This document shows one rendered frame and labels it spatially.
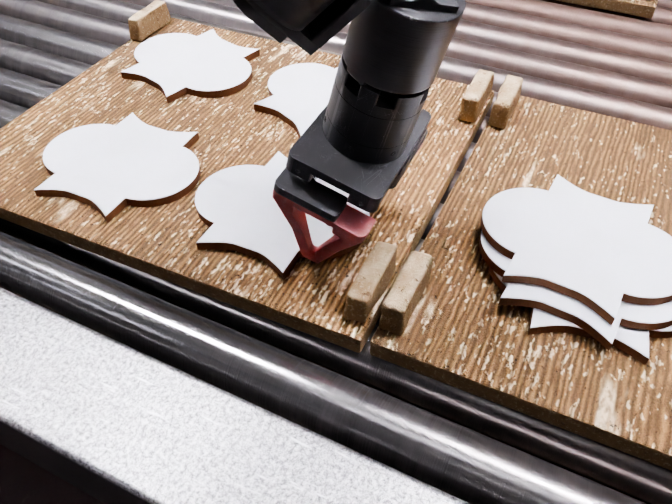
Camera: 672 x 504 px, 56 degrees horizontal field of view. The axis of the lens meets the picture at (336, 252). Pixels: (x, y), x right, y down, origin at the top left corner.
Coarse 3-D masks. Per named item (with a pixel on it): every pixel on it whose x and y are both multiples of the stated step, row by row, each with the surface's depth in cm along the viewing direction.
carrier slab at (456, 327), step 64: (512, 128) 60; (576, 128) 60; (640, 128) 60; (640, 192) 53; (448, 256) 48; (448, 320) 43; (512, 320) 43; (448, 384) 41; (512, 384) 40; (576, 384) 40; (640, 384) 40; (640, 448) 37
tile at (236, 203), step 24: (240, 168) 54; (264, 168) 54; (216, 192) 52; (240, 192) 52; (264, 192) 51; (216, 216) 49; (240, 216) 49; (264, 216) 49; (216, 240) 48; (240, 240) 47; (264, 240) 47; (288, 240) 47; (312, 240) 47; (288, 264) 46
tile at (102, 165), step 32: (96, 128) 58; (128, 128) 58; (64, 160) 55; (96, 160) 55; (128, 160) 55; (160, 160) 55; (192, 160) 55; (64, 192) 52; (96, 192) 52; (128, 192) 52; (160, 192) 52
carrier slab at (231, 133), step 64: (128, 64) 68; (256, 64) 68; (64, 128) 60; (192, 128) 60; (256, 128) 60; (448, 128) 60; (0, 192) 53; (192, 192) 53; (128, 256) 48; (192, 256) 48; (320, 320) 43
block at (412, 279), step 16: (416, 256) 44; (400, 272) 43; (416, 272) 43; (400, 288) 42; (416, 288) 42; (384, 304) 41; (400, 304) 41; (416, 304) 44; (384, 320) 42; (400, 320) 41
